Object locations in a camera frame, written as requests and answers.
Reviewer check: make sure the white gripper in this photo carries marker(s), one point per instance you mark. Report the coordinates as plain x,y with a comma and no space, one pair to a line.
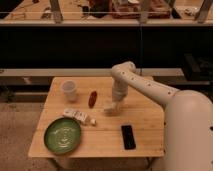
119,92

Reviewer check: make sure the white sponge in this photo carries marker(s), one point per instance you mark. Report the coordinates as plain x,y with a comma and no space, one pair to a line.
111,108

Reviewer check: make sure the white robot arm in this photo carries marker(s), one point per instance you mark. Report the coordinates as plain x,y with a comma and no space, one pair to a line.
188,116

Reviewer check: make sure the red sausage toy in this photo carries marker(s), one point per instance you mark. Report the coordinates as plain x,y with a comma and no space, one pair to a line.
92,99

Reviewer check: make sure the black remote control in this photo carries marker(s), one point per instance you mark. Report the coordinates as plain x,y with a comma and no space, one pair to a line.
128,137

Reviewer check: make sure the translucent plastic cup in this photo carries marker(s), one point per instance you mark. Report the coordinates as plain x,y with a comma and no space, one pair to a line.
70,90

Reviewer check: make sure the wooden table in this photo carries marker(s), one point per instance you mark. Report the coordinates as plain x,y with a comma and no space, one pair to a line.
104,140

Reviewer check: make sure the green plate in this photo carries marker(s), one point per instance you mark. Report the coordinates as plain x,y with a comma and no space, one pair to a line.
62,136

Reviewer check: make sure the dark equipment on right shelf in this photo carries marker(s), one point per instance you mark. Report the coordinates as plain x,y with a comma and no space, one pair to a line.
197,68

